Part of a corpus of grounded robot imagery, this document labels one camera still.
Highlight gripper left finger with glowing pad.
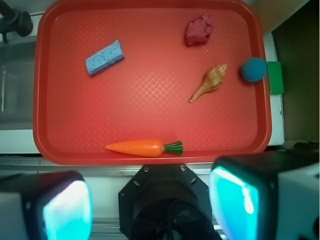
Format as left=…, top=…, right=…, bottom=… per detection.
left=0, top=170, right=93, bottom=240

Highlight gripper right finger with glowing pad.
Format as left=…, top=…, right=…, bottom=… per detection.
left=209, top=152, right=320, bottom=240

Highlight blue sponge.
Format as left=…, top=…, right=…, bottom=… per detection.
left=85, top=39, right=125, bottom=76

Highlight orange toy carrot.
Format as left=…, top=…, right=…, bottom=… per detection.
left=105, top=139, right=184, bottom=158

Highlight green block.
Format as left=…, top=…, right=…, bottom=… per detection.
left=267, top=61, right=284, bottom=95

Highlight brown conch shell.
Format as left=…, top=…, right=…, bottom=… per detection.
left=188, top=64, right=228, bottom=103

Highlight blue foam ball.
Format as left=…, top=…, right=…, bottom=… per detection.
left=240, top=57, right=267, bottom=83

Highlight red plastic tray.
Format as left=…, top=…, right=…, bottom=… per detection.
left=33, top=0, right=272, bottom=165

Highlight crumpled dark red paper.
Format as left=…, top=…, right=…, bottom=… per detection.
left=185, top=13, right=214, bottom=45

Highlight black clamp knob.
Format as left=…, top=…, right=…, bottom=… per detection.
left=0, top=0, right=33, bottom=44

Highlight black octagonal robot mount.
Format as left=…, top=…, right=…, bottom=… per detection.
left=118, top=164, right=221, bottom=240

